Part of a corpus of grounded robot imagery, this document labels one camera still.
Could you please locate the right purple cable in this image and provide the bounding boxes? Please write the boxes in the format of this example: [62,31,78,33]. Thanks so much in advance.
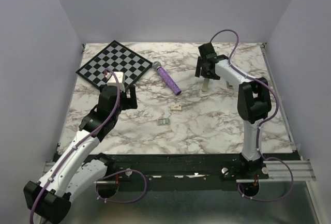
[209,29,294,201]

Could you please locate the purple glitter microphone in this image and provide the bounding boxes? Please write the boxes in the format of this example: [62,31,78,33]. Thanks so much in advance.
[152,61,182,96]

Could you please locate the grey staple strips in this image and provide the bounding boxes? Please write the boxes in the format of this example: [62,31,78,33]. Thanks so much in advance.
[158,118,170,126]

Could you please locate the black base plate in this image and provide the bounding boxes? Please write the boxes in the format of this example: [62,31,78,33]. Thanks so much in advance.
[53,153,269,193]

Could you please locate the grey green stapler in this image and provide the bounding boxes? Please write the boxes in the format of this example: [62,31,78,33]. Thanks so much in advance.
[201,78,209,93]

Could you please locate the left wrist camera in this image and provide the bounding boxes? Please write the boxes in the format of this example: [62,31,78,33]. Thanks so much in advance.
[105,72,126,92]

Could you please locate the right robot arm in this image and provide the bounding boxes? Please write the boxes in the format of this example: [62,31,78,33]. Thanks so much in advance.
[195,42,272,178]

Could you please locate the small staple box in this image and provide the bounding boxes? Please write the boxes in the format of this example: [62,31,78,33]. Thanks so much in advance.
[170,103,182,111]

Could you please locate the aluminium frame rail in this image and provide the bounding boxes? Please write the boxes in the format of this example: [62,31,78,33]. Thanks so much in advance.
[29,160,318,224]

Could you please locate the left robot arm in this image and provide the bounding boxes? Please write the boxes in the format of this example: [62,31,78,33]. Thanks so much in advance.
[23,85,138,223]

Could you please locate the black grey chessboard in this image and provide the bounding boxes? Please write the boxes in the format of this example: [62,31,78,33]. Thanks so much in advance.
[76,40,152,90]

